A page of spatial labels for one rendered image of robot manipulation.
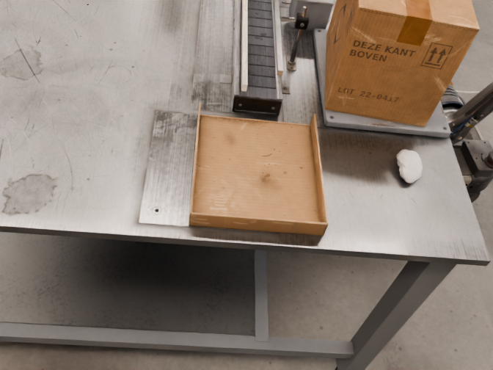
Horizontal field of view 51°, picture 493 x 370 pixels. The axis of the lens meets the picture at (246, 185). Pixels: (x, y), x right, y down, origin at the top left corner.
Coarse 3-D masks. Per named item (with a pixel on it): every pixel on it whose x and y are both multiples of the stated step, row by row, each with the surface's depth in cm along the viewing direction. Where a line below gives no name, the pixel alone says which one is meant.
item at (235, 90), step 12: (240, 0) 140; (240, 12) 136; (240, 24) 133; (240, 36) 137; (240, 48) 133; (276, 72) 123; (276, 84) 120; (240, 108) 118; (252, 108) 118; (264, 108) 118; (276, 108) 118
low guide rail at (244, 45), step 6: (246, 0) 133; (246, 6) 132; (246, 12) 130; (246, 18) 128; (246, 24) 127; (246, 30) 125; (246, 36) 124; (246, 42) 122; (246, 48) 121; (246, 54) 119; (246, 60) 118; (246, 66) 117; (246, 72) 115; (246, 78) 114; (246, 84) 113
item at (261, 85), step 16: (256, 0) 140; (256, 16) 136; (256, 32) 131; (272, 32) 132; (256, 48) 127; (272, 48) 128; (240, 64) 123; (256, 64) 123; (272, 64) 124; (240, 80) 119; (256, 80) 120; (272, 80) 120; (240, 96) 116; (256, 96) 116; (272, 96) 117
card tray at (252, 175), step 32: (224, 128) 115; (256, 128) 116; (288, 128) 118; (224, 160) 109; (256, 160) 110; (288, 160) 112; (320, 160) 108; (192, 192) 98; (224, 192) 104; (256, 192) 105; (288, 192) 106; (320, 192) 105; (192, 224) 98; (224, 224) 98; (256, 224) 98; (288, 224) 98; (320, 224) 98
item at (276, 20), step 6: (276, 0) 126; (276, 6) 125; (276, 12) 123; (276, 18) 122; (276, 24) 120; (276, 30) 119; (276, 36) 117; (276, 42) 116; (276, 48) 115; (276, 54) 114; (276, 60) 114; (282, 66) 111; (282, 72) 110
